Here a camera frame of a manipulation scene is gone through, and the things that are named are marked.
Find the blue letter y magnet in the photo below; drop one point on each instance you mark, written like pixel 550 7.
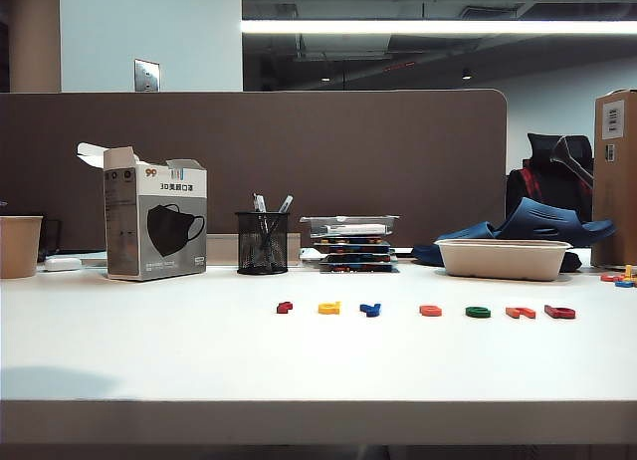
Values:
pixel 370 309

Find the orange letter s magnet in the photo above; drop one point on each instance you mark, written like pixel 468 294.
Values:
pixel 430 310

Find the green letter e magnet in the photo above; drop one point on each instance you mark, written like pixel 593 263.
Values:
pixel 478 311

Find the colourful magnet letter pack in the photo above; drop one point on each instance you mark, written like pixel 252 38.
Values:
pixel 358 258
pixel 353 241
pixel 358 250
pixel 358 268

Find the yellow letter d magnet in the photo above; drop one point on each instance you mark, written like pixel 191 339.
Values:
pixel 329 308

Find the dark red letter t magnet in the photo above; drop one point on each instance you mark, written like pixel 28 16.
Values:
pixel 284 307

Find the orange letter n magnet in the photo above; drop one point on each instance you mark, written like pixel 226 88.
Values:
pixel 519 311

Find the dark red letter b magnet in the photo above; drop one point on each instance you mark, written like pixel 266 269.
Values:
pixel 560 312

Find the clear plastic case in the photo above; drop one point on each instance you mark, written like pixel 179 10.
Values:
pixel 348 226

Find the black white pen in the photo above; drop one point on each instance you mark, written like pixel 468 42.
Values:
pixel 285 204
pixel 259 203

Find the black mesh pen holder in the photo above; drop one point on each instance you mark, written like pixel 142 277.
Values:
pixel 262 246

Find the brown desk partition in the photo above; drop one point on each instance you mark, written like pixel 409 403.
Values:
pixel 298 146

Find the dark blue foam slipper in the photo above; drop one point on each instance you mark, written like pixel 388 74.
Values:
pixel 547 221
pixel 468 231

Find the grey face mask box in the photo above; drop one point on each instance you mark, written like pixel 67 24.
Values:
pixel 149 221

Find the beige pulp food tray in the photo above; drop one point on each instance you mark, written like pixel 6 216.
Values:
pixel 502 261

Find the black ceiling spotlight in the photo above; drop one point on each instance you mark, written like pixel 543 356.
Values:
pixel 466 74

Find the red black garment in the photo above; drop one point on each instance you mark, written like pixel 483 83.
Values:
pixel 527 183

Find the white ceiling light strip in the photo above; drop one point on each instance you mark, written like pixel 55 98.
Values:
pixel 423 27

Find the black office chair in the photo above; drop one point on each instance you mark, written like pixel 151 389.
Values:
pixel 552 186

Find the white earbuds case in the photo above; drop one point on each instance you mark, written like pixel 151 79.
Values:
pixel 62 264

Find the small black container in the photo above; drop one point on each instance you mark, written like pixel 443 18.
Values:
pixel 51 236

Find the brown cardboard box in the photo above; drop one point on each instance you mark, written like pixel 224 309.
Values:
pixel 614 191

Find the brown paper cup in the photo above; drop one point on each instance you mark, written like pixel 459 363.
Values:
pixel 19 248

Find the blue loose magnet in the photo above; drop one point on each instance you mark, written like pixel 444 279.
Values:
pixel 623 283

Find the yellow loose magnet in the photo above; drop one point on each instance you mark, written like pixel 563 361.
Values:
pixel 628 270

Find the metal wall plate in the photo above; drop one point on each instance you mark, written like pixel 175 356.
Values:
pixel 147 75

